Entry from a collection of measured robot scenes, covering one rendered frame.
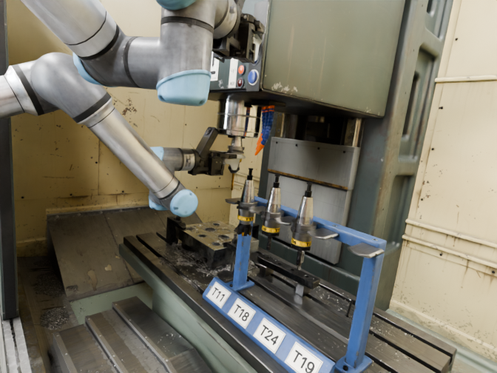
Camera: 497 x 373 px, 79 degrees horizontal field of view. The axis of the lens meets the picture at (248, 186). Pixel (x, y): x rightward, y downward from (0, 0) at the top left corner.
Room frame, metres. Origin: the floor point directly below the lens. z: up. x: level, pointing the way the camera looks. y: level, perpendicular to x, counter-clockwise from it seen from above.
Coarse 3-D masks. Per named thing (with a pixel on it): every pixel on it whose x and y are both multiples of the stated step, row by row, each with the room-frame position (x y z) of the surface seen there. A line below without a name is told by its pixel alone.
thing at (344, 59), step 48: (288, 0) 0.79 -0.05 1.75; (336, 0) 0.91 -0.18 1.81; (384, 0) 1.08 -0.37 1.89; (288, 48) 0.80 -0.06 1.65; (336, 48) 0.93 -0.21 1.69; (384, 48) 1.12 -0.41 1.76; (240, 96) 0.93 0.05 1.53; (288, 96) 0.82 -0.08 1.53; (336, 96) 0.96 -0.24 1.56; (384, 96) 1.16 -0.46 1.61
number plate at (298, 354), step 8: (296, 344) 0.64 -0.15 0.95; (296, 352) 0.63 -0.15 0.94; (304, 352) 0.62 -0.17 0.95; (288, 360) 0.62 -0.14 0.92; (296, 360) 0.61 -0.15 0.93; (304, 360) 0.61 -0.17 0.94; (312, 360) 0.60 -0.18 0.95; (320, 360) 0.59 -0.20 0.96; (296, 368) 0.60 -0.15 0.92; (304, 368) 0.60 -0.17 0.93; (312, 368) 0.59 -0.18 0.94
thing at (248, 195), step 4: (248, 180) 0.89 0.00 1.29; (252, 180) 0.90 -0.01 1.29; (244, 184) 0.90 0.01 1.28; (248, 184) 0.89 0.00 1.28; (252, 184) 0.89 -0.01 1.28; (244, 188) 0.89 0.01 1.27; (248, 188) 0.89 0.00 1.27; (252, 188) 0.89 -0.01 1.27; (244, 192) 0.89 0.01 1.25; (248, 192) 0.89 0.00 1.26; (252, 192) 0.89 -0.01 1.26; (244, 196) 0.89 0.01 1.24; (248, 196) 0.88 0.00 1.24; (252, 196) 0.89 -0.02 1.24; (240, 200) 0.89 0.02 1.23; (244, 200) 0.88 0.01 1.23; (248, 200) 0.88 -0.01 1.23; (252, 200) 0.89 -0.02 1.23
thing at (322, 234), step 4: (320, 228) 0.73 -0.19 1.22; (324, 228) 0.74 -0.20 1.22; (308, 232) 0.69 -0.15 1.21; (312, 232) 0.69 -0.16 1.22; (316, 232) 0.69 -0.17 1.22; (320, 232) 0.70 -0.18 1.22; (324, 232) 0.70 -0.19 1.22; (328, 232) 0.70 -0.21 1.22; (332, 232) 0.71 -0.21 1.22; (336, 232) 0.71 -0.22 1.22; (312, 236) 0.68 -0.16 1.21; (316, 236) 0.67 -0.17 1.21; (320, 236) 0.67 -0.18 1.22; (324, 236) 0.67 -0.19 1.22; (328, 236) 0.68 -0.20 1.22; (332, 236) 0.69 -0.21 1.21; (336, 236) 0.70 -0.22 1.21
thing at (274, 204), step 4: (272, 188) 0.81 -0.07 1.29; (276, 188) 0.81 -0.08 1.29; (272, 192) 0.81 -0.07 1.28; (276, 192) 0.81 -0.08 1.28; (280, 192) 0.82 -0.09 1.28; (268, 196) 0.82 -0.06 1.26; (272, 196) 0.81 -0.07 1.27; (276, 196) 0.81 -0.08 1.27; (280, 196) 0.82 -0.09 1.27; (268, 200) 0.81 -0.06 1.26; (272, 200) 0.81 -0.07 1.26; (276, 200) 0.81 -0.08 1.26; (280, 200) 0.82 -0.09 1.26; (268, 204) 0.81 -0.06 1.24; (272, 204) 0.80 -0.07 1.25; (276, 204) 0.80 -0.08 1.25; (280, 204) 0.81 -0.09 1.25; (268, 208) 0.81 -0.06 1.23; (272, 208) 0.80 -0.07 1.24; (276, 208) 0.80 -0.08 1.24; (280, 208) 0.81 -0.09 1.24; (272, 212) 0.80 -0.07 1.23; (276, 212) 0.80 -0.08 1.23
